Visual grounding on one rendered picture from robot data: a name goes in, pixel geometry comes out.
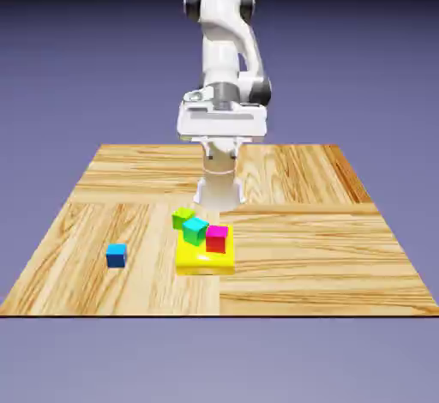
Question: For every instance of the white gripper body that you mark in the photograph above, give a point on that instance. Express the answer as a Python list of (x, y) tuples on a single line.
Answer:
[(223, 123)]

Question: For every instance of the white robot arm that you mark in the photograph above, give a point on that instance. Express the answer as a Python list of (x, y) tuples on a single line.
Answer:
[(221, 22)]

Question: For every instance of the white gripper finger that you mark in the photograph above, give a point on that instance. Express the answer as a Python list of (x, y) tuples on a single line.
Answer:
[(235, 149), (208, 150)]

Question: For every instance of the small cyan cube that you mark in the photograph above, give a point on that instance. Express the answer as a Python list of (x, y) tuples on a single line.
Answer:
[(194, 232)]

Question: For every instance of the small blue cube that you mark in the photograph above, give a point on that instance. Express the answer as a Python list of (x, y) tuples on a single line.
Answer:
[(116, 256)]

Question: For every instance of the small green cube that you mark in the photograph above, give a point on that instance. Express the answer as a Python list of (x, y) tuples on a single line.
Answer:
[(179, 219)]

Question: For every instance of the large yellow box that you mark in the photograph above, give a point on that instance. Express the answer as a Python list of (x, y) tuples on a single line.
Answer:
[(202, 260)]

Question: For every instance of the small red cube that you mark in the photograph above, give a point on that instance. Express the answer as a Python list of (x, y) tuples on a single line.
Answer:
[(216, 242)]

